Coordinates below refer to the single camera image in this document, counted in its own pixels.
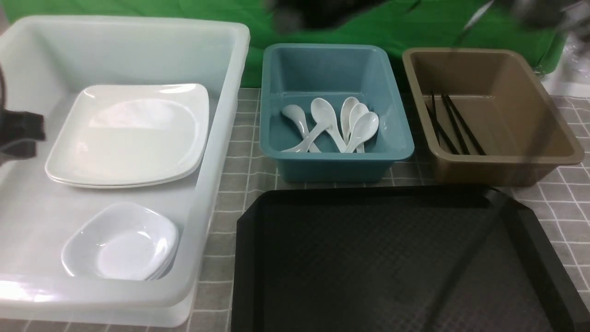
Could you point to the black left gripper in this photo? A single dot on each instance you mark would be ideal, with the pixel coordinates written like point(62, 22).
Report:
point(20, 132)

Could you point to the large white rice plate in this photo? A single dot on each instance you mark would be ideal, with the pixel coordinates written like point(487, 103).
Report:
point(131, 133)

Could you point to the small white dish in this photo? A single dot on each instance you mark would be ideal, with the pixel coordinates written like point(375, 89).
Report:
point(125, 241)

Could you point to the white ceramic soup spoon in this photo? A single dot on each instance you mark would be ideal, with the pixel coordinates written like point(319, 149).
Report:
point(364, 129)

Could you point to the black chopstick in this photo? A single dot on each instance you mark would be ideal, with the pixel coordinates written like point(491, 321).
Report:
point(479, 149)
point(444, 135)
point(457, 123)
point(434, 115)

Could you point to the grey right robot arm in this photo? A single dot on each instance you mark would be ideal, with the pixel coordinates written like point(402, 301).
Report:
point(569, 17)

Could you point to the white square plate in bin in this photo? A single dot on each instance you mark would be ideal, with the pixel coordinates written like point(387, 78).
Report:
point(130, 185)

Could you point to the large white plastic bin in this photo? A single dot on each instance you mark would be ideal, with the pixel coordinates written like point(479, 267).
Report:
point(47, 61)

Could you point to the white soup spoon far left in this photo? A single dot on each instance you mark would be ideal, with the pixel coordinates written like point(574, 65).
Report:
point(297, 116)

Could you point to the teal plastic bin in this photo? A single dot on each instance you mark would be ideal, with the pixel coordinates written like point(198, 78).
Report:
point(296, 74)

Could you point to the white soup spoon centre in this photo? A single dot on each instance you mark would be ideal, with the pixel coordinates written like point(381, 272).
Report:
point(323, 112)

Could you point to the black serving tray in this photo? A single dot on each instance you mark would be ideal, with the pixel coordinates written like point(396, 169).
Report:
point(438, 258)

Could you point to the white soup spoon upright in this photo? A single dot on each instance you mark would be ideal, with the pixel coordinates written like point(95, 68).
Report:
point(346, 109)

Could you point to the white soup spoon right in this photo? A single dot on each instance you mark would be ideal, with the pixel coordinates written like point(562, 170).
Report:
point(356, 113)

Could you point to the green backdrop cloth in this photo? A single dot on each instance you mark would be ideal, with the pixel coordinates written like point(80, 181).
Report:
point(435, 23)

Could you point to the black chopstick in brown bin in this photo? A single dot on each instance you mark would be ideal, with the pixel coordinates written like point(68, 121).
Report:
point(479, 149)
point(434, 115)

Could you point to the brown plastic bin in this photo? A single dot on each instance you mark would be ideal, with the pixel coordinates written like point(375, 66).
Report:
point(506, 107)

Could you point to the grey checkered tablecloth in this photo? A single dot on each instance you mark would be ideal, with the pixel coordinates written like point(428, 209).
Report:
point(239, 175)

